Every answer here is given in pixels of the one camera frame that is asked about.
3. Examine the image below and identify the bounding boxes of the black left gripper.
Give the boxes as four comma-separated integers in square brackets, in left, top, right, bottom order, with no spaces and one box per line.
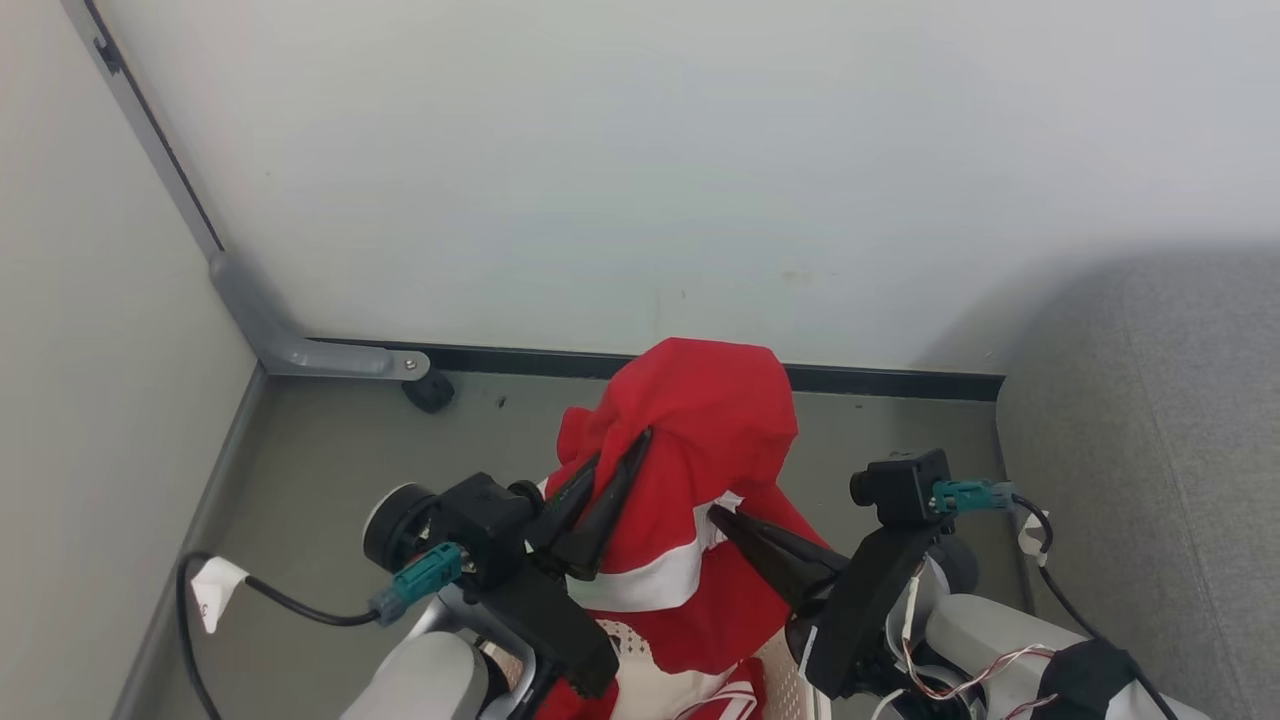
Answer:
[478,428,654,699]

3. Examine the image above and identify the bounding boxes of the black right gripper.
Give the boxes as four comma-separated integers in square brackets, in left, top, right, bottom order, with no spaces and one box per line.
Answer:
[708,505,953,701]

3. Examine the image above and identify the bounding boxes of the red shorts with white stripe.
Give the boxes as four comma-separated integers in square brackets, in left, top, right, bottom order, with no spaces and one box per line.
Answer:
[545,337,831,677]

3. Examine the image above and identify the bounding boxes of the red and white shirt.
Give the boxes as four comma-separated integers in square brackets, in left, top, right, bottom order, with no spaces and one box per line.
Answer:
[535,640,773,720]

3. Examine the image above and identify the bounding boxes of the grey fabric sofa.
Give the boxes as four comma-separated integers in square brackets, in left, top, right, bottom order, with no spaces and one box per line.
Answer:
[995,245,1280,720]

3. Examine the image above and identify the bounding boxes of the beige perforated laundry basket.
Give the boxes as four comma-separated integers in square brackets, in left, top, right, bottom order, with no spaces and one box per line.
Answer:
[480,615,833,720]

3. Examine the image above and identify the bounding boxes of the black caster wheel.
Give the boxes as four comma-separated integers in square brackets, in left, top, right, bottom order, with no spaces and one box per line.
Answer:
[403,370,457,415]

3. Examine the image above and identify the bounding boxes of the grey metal partition foot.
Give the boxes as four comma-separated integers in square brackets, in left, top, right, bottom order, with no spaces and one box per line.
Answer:
[209,252,432,382]

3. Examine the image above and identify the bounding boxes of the grey skirting strip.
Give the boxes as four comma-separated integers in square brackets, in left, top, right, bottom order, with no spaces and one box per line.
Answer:
[110,362,269,720]

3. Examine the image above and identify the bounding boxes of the teal cable connector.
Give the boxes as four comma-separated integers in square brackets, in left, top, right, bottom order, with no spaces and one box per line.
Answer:
[370,543,467,627]
[930,479,1017,514]

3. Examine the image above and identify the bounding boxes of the red white twisted wires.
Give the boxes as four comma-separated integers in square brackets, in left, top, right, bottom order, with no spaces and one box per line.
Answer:
[870,575,1056,720]

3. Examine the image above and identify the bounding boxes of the black wall baseboard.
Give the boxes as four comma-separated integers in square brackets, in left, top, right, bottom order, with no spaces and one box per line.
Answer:
[310,338,1005,403]

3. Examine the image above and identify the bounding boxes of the black cable with white tag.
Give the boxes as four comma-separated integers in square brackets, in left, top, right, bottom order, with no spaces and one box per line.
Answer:
[177,552,383,720]
[1008,493,1183,720]

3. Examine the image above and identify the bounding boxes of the black strap pad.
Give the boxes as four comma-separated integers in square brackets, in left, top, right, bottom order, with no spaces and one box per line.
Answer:
[1033,638,1139,720]

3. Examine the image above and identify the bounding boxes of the grey partition post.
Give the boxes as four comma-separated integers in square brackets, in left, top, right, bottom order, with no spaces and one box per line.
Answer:
[60,0,227,261]

